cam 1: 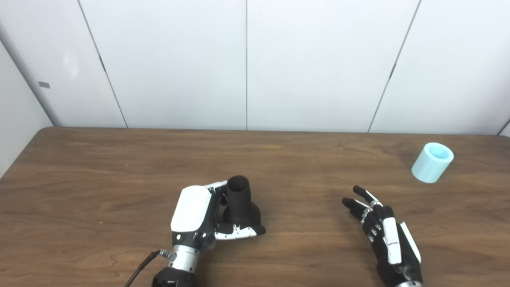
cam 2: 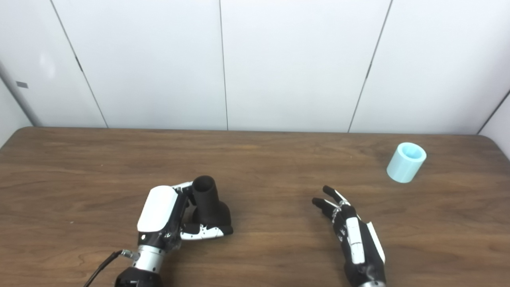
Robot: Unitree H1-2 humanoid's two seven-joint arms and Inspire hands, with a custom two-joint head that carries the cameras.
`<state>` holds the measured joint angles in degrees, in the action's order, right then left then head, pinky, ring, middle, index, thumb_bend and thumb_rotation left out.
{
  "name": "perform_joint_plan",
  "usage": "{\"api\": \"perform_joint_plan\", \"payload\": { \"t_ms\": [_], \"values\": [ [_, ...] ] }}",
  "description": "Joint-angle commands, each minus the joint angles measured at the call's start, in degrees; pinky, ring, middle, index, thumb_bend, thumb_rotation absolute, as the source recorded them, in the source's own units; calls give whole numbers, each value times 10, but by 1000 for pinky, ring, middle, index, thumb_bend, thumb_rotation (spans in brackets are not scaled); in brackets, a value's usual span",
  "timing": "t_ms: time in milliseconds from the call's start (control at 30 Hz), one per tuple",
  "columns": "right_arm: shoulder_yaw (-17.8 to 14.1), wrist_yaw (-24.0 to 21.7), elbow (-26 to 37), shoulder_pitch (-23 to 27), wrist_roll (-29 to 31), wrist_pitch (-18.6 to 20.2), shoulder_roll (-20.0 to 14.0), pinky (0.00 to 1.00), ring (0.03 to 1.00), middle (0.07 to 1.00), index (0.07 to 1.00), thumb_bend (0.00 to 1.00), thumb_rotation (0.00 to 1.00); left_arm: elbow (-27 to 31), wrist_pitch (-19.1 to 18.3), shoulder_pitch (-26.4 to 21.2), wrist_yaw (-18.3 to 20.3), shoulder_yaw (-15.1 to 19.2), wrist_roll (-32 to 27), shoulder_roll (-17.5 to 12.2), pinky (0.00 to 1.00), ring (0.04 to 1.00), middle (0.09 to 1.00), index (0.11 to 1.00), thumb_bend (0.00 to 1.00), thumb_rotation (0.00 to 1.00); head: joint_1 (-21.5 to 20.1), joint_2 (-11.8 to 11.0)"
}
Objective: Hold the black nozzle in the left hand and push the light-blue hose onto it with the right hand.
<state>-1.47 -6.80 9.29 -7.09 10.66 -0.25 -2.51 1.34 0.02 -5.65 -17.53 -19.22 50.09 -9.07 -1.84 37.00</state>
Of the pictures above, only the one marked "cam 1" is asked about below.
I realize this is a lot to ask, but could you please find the black funnel-shaped nozzle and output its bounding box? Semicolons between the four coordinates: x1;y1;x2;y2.
222;175;262;228

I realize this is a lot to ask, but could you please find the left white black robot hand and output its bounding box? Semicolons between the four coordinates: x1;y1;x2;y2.
171;180;266;252

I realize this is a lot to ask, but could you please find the light-blue hose piece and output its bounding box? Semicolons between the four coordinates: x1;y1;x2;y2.
411;142;455;184

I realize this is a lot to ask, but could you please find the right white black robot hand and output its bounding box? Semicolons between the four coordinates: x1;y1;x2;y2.
342;185;424;287

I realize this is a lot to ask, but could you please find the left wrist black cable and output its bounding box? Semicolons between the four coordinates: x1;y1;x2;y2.
124;250;176;287

